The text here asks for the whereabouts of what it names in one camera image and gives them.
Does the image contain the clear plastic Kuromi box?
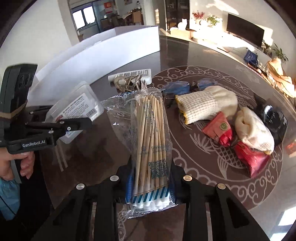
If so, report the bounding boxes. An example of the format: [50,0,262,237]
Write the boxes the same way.
[45,81,105,145]

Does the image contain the red snack packet with emblem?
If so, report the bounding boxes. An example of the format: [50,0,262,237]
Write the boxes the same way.
[202,112,233,147]

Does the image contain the bag of cotton swabs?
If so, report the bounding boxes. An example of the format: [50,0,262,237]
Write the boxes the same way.
[102,86,175,218]

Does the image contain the cream knit glove with yellow cuff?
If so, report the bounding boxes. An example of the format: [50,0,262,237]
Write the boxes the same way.
[175,85,238,125]

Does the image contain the dark red snack packet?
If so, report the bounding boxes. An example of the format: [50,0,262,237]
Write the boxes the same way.
[233,142,270,178]

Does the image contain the eyeglasses with blue pouch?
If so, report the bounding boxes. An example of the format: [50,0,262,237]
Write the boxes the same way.
[161,78,217,108]

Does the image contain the person's left hand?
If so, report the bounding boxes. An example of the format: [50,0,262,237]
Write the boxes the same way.
[0,148,35,181]

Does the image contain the white storage bin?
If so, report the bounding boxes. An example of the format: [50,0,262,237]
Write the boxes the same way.
[28,26,160,106]

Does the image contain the blue shopping bag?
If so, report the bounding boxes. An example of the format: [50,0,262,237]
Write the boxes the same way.
[243,50,258,67]

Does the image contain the orange lounge chair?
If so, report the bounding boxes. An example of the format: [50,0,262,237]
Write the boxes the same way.
[267,57,295,98]

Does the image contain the white cat by cabinet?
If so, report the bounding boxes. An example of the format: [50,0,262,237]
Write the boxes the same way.
[178,19,188,31]

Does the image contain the dark display cabinet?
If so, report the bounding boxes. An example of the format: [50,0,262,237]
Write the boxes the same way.
[165,0,190,29]

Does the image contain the green potted plant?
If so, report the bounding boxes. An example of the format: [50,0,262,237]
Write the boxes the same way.
[272,43,289,64]

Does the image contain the black television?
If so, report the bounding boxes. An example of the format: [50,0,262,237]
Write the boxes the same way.
[226,14,264,47]

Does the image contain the green plant on console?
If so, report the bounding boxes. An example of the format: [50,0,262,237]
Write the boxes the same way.
[206,15,220,27]

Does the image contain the red flower vase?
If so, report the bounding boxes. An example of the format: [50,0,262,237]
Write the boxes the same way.
[192,11,205,24]

